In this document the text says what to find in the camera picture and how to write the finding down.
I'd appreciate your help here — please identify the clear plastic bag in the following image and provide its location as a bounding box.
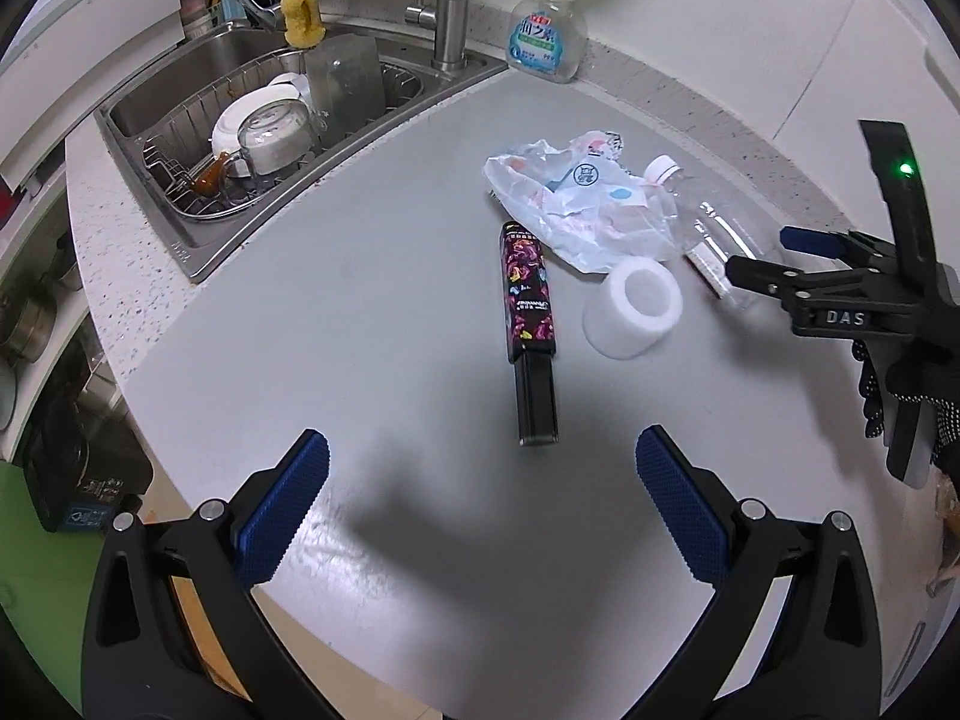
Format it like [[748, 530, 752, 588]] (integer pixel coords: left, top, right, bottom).
[[483, 130, 682, 275]]

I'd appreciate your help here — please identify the stainless steel kitchen sink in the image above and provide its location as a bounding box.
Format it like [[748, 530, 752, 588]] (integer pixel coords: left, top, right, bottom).
[[96, 25, 505, 283]]

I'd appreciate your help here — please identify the glass jar in sink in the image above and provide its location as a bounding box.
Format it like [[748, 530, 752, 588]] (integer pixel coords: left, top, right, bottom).
[[238, 99, 319, 179]]

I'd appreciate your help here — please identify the white plate in sink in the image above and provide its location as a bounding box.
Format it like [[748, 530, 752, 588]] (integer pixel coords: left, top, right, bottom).
[[210, 83, 306, 177]]

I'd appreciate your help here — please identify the white dishwasher appliance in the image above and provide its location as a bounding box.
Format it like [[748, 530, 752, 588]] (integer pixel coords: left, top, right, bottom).
[[2, 0, 184, 188]]

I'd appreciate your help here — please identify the clear plastic water bottle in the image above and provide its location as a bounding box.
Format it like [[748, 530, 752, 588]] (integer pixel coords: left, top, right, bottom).
[[644, 154, 781, 310]]

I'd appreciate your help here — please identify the black gloved right hand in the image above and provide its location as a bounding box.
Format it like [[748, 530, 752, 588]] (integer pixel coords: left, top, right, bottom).
[[853, 338, 958, 484]]

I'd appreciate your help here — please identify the stainless steel faucet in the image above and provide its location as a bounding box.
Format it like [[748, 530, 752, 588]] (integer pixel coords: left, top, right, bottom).
[[404, 0, 469, 71]]

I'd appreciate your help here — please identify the yellow sponge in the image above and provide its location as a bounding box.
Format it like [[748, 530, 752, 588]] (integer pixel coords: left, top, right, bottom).
[[280, 0, 325, 50]]

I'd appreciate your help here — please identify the wire dish rack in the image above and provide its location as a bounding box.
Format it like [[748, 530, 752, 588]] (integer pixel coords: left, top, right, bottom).
[[142, 36, 430, 223]]

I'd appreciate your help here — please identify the black recycling bin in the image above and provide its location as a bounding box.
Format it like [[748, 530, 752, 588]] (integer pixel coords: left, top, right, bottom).
[[16, 390, 153, 533]]

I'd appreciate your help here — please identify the black colourful patterned box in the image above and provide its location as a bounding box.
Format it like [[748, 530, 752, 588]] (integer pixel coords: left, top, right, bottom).
[[500, 221, 558, 447]]

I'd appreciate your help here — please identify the hand soap pump bottle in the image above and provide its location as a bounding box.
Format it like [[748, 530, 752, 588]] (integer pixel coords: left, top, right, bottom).
[[505, 0, 587, 83]]

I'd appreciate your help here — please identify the clear glass container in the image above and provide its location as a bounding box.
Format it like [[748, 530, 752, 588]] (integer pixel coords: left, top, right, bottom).
[[304, 34, 386, 142]]

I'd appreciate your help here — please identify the white foam tape roll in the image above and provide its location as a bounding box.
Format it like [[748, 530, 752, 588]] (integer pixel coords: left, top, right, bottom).
[[583, 257, 683, 361]]

